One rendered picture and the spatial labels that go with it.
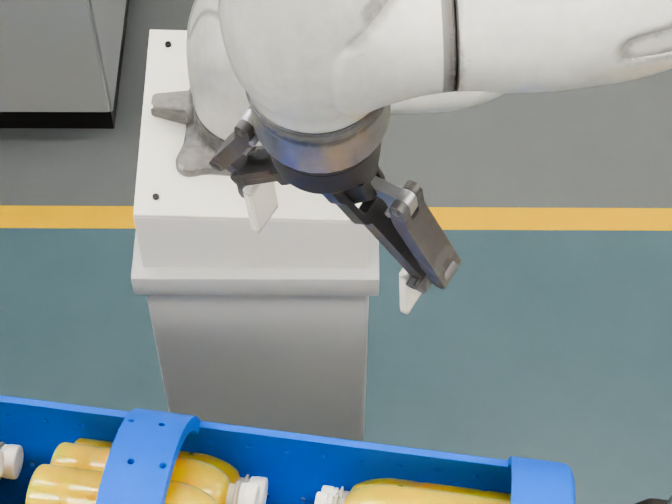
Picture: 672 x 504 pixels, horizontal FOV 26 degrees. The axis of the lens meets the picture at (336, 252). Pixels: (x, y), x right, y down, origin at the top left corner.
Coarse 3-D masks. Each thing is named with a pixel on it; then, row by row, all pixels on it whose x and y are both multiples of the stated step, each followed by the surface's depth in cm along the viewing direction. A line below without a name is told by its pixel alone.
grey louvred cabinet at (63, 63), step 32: (0, 0) 292; (32, 0) 292; (64, 0) 292; (96, 0) 300; (128, 0) 352; (0, 32) 299; (32, 32) 299; (64, 32) 299; (96, 32) 302; (0, 64) 307; (32, 64) 307; (64, 64) 307; (96, 64) 307; (0, 96) 316; (32, 96) 316; (64, 96) 316; (96, 96) 316; (96, 128) 330
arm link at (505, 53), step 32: (480, 0) 79; (512, 0) 78; (544, 0) 78; (576, 0) 78; (608, 0) 78; (640, 0) 78; (480, 32) 79; (512, 32) 79; (544, 32) 79; (576, 32) 79; (608, 32) 79; (640, 32) 79; (480, 64) 80; (512, 64) 80; (544, 64) 80; (576, 64) 80; (608, 64) 81; (640, 64) 81
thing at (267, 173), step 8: (248, 152) 109; (256, 152) 108; (264, 152) 107; (248, 160) 108; (256, 160) 107; (264, 160) 105; (248, 168) 107; (256, 168) 106; (264, 168) 104; (272, 168) 103; (232, 176) 108; (240, 176) 108; (248, 176) 107; (256, 176) 106; (264, 176) 105; (272, 176) 103; (280, 176) 102; (240, 184) 109; (248, 184) 108; (280, 184) 103; (288, 184) 102
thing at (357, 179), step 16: (272, 160) 97; (368, 160) 95; (288, 176) 96; (304, 176) 94; (320, 176) 94; (336, 176) 94; (352, 176) 95; (368, 176) 97; (384, 176) 99; (320, 192) 96; (336, 192) 96; (352, 192) 99; (368, 192) 98
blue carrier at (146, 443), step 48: (0, 432) 168; (48, 432) 167; (96, 432) 166; (144, 432) 149; (192, 432) 159; (240, 432) 160; (288, 432) 160; (0, 480) 171; (144, 480) 144; (288, 480) 166; (336, 480) 165; (432, 480) 163; (480, 480) 162; (528, 480) 147
